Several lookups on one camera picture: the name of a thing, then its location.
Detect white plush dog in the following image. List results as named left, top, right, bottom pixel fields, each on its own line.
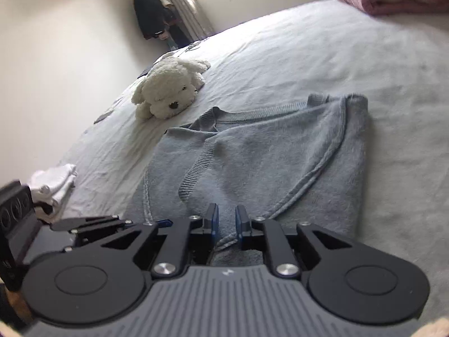
left=131, top=57, right=212, bottom=123

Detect black phone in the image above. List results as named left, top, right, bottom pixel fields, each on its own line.
left=93, top=110, right=115, bottom=124

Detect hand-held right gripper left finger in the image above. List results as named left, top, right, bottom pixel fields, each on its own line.
left=101, top=203, right=220, bottom=278

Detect grey bed sheet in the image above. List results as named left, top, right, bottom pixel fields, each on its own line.
left=61, top=0, right=449, bottom=324

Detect grey-blue knit sweater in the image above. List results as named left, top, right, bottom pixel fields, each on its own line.
left=126, top=93, right=370, bottom=268

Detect dark hanging clothes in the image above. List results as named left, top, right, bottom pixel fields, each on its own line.
left=132, top=0, right=192, bottom=48

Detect pale curtain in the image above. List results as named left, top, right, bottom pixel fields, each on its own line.
left=151, top=0, right=215, bottom=40

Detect stack of white folded clothes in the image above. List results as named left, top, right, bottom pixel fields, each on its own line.
left=26, top=163, right=78, bottom=224

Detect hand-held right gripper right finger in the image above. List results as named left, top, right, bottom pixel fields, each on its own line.
left=235, top=204, right=356, bottom=279

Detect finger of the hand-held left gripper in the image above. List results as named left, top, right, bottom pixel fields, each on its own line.
left=51, top=215, right=173, bottom=245

